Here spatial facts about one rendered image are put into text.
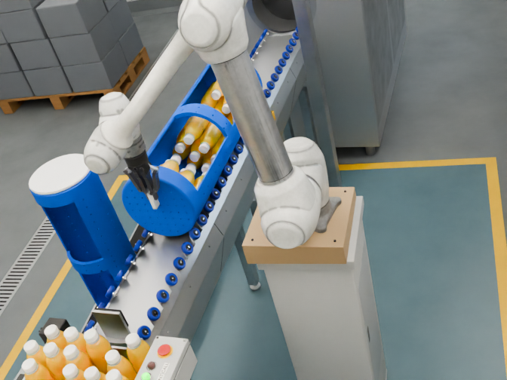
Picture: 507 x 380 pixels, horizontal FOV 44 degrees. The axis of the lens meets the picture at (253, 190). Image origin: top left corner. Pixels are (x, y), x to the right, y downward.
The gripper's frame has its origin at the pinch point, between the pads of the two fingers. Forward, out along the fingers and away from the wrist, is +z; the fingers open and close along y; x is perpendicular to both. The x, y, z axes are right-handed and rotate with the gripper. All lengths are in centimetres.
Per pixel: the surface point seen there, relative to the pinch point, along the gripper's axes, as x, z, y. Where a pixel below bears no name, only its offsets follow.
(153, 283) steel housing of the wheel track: -17.7, 23.2, -0.5
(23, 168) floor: 170, 116, -236
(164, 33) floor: 400, 116, -209
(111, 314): -41.7, 10.9, 0.1
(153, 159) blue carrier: 29.8, 5.0, -15.3
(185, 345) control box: -53, 6, 32
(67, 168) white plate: 34, 12, -62
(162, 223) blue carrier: 2.9, 14.1, -2.7
